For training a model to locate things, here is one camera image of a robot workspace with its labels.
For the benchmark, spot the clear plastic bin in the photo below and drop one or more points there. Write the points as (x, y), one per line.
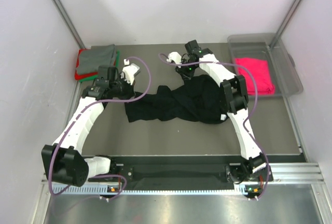
(281, 66)

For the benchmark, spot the right aluminium frame post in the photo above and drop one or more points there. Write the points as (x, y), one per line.
(285, 22)

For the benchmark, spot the aluminium frame post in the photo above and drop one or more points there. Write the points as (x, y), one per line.
(68, 22)
(285, 22)

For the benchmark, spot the pink t shirt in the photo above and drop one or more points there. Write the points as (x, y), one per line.
(260, 72)

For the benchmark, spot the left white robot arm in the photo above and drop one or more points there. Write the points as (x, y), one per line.
(63, 162)

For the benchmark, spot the left aluminium frame post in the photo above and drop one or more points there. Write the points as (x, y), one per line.
(68, 22)

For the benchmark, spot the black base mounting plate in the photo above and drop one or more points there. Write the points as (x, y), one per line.
(182, 172)

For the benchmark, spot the aluminium rail frame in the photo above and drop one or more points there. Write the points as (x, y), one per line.
(297, 194)

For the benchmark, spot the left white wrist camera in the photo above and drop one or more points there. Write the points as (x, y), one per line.
(129, 72)

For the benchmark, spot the black t shirt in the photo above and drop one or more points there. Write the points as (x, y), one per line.
(197, 100)

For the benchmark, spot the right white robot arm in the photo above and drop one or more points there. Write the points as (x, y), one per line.
(234, 102)

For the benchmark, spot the folded green t shirt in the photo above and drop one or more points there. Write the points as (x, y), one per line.
(114, 63)

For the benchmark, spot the slotted cable duct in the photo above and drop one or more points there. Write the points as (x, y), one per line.
(145, 189)

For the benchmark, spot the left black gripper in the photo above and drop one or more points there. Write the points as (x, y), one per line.
(129, 93)

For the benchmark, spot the folded red t shirt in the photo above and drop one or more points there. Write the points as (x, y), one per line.
(79, 75)

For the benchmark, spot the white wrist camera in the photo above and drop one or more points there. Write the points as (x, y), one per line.
(129, 72)
(174, 58)

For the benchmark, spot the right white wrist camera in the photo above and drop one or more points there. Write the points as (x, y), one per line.
(174, 58)

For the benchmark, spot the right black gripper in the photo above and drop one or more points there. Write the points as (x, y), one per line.
(185, 75)

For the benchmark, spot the folded grey t shirt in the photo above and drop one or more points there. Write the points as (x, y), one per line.
(90, 60)

